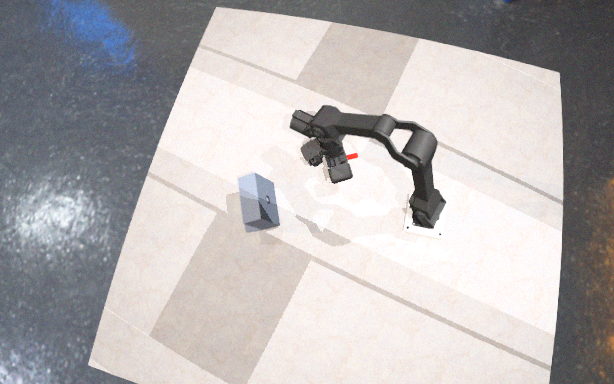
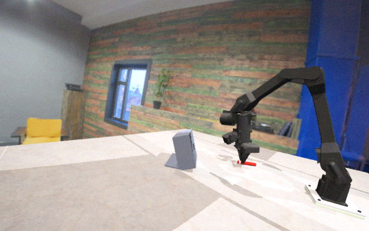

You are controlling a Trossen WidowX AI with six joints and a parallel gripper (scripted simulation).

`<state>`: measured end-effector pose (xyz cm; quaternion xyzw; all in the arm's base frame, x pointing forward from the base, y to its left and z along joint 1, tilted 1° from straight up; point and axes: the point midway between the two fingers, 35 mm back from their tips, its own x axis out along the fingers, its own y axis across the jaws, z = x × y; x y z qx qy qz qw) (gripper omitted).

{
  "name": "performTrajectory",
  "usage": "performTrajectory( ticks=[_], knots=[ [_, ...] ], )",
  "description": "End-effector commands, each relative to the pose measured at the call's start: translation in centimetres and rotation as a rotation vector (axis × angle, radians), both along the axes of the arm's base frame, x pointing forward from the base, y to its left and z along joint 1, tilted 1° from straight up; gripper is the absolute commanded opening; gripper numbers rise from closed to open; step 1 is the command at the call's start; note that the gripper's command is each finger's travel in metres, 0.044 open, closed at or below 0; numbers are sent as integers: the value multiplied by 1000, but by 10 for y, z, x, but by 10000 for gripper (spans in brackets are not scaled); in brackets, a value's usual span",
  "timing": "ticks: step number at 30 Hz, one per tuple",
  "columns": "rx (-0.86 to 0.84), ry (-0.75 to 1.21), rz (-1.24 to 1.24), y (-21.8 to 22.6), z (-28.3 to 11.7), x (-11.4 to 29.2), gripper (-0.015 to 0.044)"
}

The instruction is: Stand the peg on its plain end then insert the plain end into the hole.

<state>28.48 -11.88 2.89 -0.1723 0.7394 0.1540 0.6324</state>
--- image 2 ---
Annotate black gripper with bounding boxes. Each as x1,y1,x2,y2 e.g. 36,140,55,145
233,127,260,164

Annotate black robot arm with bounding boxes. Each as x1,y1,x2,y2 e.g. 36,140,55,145
219,66,352,207

